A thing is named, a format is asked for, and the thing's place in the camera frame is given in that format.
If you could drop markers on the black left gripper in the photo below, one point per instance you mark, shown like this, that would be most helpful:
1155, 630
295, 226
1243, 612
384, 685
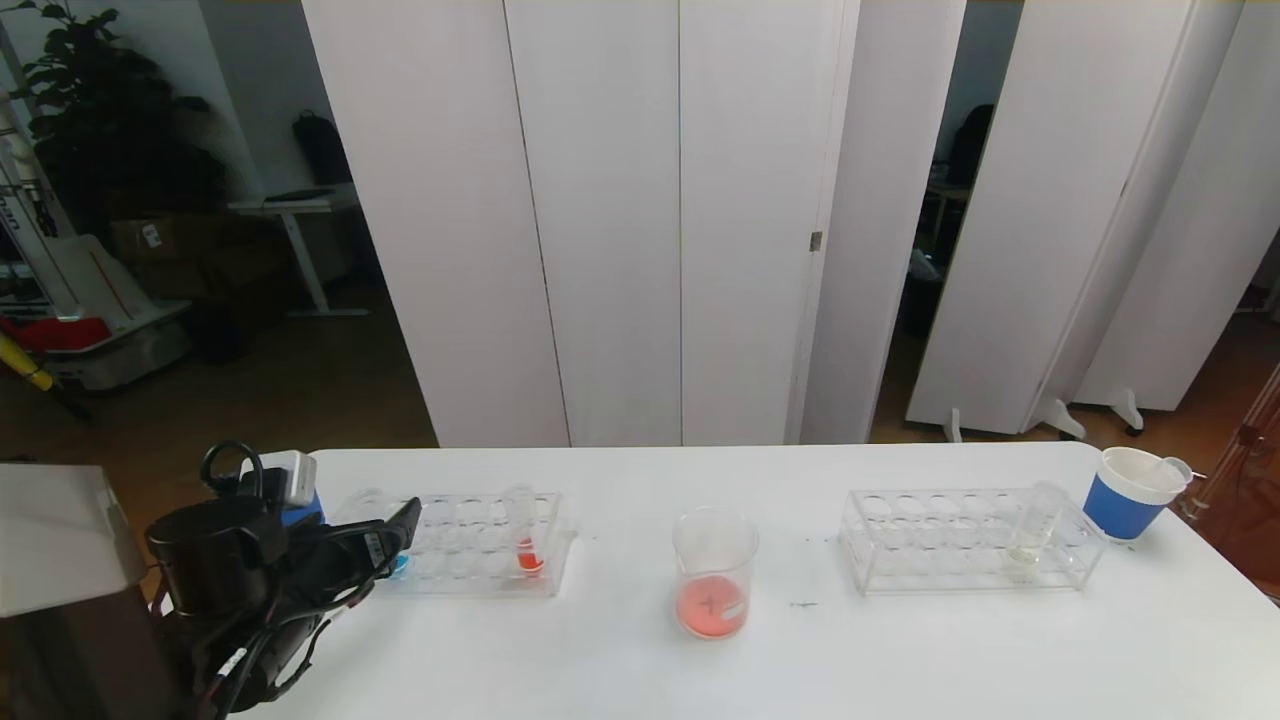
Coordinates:
377, 546

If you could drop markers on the blue liquid test tube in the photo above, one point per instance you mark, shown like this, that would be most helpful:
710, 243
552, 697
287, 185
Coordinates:
402, 567

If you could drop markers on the red liquid test tube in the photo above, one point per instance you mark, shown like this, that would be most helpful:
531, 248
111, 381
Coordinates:
529, 560

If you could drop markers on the clear plastic test tube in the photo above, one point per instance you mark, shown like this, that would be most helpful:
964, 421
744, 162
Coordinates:
1178, 468

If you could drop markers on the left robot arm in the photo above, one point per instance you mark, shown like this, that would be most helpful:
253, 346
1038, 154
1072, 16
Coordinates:
215, 560

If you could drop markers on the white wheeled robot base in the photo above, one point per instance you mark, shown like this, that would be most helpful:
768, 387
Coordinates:
120, 350

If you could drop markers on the clear acrylic test tube rack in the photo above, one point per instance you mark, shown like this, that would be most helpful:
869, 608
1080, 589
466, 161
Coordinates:
960, 565
470, 575

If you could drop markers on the clear glass beaker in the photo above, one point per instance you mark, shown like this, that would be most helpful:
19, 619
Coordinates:
712, 605

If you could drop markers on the yellow liquid test tube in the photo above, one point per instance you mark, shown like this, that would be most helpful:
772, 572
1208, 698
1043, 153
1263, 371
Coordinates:
1022, 555

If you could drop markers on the white standing desk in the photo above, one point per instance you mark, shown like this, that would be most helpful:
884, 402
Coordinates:
285, 205

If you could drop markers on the brown cardboard box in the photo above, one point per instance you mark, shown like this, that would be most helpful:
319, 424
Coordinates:
150, 240

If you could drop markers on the black backpack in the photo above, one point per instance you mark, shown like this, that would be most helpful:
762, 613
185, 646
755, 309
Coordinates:
320, 150

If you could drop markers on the white folding partition screen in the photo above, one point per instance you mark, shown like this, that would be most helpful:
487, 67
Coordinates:
1050, 150
600, 200

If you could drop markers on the dark green potted plant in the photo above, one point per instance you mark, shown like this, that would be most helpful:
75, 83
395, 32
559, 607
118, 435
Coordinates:
110, 130

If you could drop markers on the black office chair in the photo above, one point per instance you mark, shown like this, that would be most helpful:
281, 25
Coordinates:
968, 145

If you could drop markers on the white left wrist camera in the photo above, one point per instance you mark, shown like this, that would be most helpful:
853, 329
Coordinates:
290, 478

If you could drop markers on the clear tube frame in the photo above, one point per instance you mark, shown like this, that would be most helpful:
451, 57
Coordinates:
1245, 436

